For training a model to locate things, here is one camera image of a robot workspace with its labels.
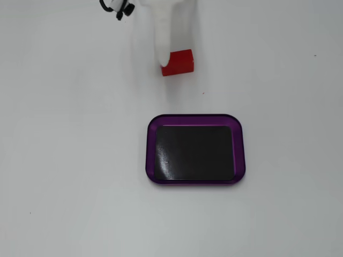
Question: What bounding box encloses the black cable with clip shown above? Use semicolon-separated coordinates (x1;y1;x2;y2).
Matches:
99;0;135;21

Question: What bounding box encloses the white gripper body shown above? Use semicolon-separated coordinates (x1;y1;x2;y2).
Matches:
147;0;199;9

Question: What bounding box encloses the purple tray with black bottom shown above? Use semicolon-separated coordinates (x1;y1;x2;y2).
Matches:
145;114;247;187

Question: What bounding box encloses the red rectangular block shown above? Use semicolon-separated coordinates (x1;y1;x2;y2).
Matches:
160;49;195;77

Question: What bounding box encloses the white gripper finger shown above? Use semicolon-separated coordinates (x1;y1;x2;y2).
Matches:
151;7;178;69

